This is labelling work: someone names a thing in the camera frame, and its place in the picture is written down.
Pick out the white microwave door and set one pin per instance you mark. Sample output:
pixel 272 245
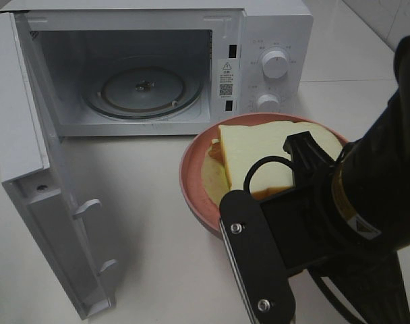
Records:
pixel 34 173

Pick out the glass microwave turntable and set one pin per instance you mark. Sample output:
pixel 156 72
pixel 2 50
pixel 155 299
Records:
pixel 142 92

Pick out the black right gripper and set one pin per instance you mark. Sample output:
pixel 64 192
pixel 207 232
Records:
pixel 268 241

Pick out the white microwave oven body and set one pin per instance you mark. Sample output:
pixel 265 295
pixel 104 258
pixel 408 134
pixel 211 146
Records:
pixel 222 42

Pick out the white bread sandwich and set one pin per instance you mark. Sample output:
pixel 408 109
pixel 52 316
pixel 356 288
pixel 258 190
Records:
pixel 237 148

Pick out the white lower timer knob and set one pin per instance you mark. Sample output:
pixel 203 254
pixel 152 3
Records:
pixel 268 103

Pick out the white upper power knob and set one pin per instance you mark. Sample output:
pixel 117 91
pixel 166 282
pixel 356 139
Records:
pixel 274 64

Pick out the pink round plate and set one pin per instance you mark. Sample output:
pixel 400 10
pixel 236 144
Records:
pixel 190 168

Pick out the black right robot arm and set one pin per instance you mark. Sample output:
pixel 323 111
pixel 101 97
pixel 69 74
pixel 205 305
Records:
pixel 343 220

